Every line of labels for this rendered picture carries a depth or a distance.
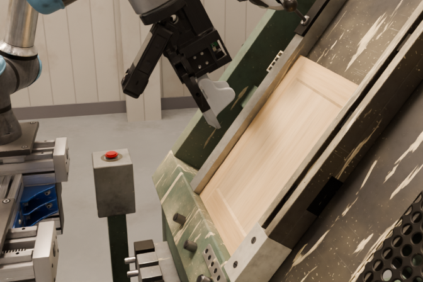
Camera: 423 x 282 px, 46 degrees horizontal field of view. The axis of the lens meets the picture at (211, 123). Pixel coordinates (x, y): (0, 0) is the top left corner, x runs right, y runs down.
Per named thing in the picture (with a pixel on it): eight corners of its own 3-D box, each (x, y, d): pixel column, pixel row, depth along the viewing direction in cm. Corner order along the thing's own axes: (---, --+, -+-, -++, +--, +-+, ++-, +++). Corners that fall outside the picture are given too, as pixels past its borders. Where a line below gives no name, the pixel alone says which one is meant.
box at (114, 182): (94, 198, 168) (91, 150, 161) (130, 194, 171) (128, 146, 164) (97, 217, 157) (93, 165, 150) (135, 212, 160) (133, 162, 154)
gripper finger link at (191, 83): (213, 111, 73) (184, 61, 70) (204, 116, 73) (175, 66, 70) (206, 101, 78) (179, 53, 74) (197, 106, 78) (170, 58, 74)
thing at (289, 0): (298, 25, 138) (277, 4, 127) (306, 14, 137) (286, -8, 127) (308, 31, 136) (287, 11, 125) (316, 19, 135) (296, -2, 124)
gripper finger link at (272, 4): (274, 11, 141) (250, -8, 137) (286, 7, 136) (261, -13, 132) (269, 20, 141) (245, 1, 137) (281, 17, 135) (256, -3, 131)
